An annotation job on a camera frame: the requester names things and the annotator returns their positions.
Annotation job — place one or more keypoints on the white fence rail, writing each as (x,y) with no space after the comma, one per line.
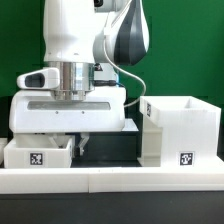
(97,180)
(3,143)

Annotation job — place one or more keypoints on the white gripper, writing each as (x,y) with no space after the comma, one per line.
(35,111)

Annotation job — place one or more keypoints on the white left fence rail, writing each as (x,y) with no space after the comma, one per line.
(3,143)

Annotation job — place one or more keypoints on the white front fence rail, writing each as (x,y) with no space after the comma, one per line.
(97,180)

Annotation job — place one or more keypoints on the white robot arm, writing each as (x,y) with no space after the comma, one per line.
(85,40)

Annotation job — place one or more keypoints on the marker sheet on table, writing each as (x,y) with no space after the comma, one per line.
(130,126)

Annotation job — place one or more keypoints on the white front drawer box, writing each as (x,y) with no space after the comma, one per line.
(38,155)

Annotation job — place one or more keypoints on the white drawer cabinet frame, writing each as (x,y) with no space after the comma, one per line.
(179,131)

